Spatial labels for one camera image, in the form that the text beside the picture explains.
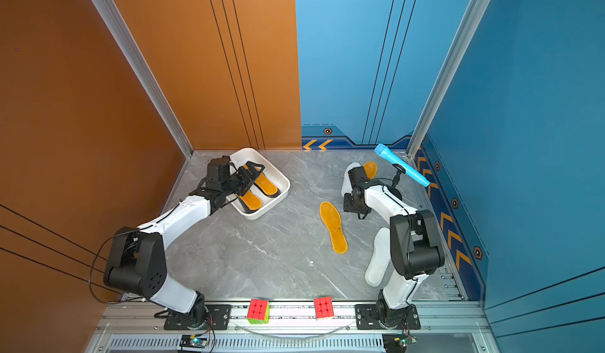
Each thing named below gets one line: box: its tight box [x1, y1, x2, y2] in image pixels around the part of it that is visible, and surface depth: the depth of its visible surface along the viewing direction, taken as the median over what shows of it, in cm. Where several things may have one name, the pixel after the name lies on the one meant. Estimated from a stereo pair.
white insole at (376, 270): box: [364, 226, 391, 288], surface depth 85 cm
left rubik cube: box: [246, 298, 271, 324], surface depth 72 cm
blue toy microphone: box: [374, 143, 431, 187], surface depth 88 cm
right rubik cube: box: [313, 296, 335, 320], surface depth 72 cm
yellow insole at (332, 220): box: [319, 200, 349, 255], surface depth 94 cm
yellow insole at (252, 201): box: [234, 189, 262, 211], surface depth 99 cm
